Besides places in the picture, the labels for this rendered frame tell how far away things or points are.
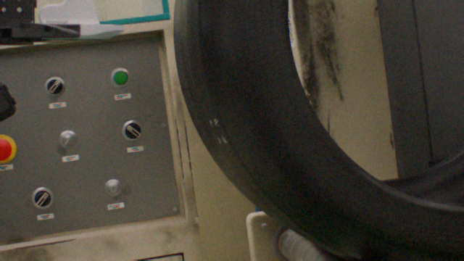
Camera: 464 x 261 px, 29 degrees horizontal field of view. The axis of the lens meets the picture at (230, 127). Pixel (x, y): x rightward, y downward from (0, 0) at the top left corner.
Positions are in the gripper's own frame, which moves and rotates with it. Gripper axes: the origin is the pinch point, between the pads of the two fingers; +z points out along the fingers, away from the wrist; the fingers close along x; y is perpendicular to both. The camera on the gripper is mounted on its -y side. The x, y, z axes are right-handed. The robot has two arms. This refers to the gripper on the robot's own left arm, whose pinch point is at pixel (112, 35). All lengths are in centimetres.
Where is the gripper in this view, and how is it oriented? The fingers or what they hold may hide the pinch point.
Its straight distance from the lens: 99.6
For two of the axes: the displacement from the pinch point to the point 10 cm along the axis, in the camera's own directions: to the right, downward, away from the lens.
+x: -1.8, -0.4, 9.8
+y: -0.1, -10.0, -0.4
